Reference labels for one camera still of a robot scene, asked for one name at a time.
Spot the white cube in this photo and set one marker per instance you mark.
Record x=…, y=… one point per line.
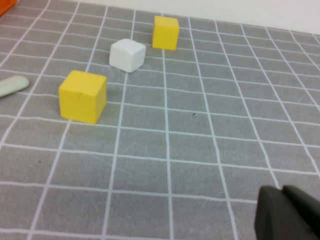
x=126, y=56

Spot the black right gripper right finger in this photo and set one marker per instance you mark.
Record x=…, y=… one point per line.
x=305, y=207

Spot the grey grid table mat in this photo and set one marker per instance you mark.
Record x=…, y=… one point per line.
x=175, y=150

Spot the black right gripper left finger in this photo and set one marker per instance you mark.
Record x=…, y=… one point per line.
x=268, y=215

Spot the orange plastic cutlery holder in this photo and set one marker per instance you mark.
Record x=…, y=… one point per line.
x=6, y=6

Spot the green plastic spoon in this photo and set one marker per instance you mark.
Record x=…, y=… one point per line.
x=12, y=86

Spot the yellow cube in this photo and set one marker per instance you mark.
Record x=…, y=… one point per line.
x=80, y=100
x=165, y=32

